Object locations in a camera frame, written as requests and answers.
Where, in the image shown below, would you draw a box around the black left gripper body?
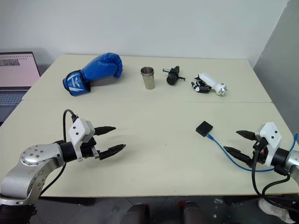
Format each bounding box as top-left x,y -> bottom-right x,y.
80,136 -> 101,160

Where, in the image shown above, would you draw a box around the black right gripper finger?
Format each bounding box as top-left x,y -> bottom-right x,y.
235,130 -> 257,141
223,146 -> 254,168

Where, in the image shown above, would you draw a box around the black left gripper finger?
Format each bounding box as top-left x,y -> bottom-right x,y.
99,144 -> 127,161
93,126 -> 117,136

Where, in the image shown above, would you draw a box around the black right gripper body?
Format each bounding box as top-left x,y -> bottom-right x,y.
251,135 -> 268,165

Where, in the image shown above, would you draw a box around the small black square box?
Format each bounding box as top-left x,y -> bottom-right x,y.
195,120 -> 214,137

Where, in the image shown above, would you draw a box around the white sneaker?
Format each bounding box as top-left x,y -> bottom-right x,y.
257,197 -> 295,224

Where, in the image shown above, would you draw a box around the blue boxing glove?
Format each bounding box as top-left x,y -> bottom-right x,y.
62,52 -> 123,97

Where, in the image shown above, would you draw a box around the white robotic hand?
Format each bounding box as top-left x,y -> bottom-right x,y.
191,72 -> 228,97

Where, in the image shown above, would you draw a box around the stacked stainless steel cups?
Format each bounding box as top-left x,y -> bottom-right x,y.
140,66 -> 156,90

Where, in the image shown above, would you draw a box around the dark rounded shape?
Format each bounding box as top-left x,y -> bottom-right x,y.
183,201 -> 206,224

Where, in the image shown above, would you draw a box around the grey partition panel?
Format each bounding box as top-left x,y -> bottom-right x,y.
253,0 -> 299,133

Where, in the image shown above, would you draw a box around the black cylindrical gripper module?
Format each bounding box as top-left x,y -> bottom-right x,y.
162,66 -> 187,86

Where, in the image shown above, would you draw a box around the grey laptop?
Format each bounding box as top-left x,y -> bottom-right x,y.
0,51 -> 42,125

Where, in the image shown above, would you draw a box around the blue cable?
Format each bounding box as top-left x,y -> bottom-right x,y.
206,132 -> 299,173

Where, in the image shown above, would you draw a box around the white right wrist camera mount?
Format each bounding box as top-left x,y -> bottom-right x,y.
255,122 -> 281,169

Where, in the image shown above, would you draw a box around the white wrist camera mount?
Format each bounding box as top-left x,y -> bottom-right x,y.
255,122 -> 281,169
68,118 -> 95,162

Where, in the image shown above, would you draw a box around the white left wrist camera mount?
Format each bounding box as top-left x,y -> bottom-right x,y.
68,118 -> 95,162

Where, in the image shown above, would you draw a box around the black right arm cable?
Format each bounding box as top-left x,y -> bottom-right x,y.
250,142 -> 299,212

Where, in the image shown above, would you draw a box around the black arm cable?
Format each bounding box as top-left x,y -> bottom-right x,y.
39,109 -> 79,199
250,142 -> 299,212

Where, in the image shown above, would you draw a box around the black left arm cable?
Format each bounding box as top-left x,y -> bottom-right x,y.
39,109 -> 79,199

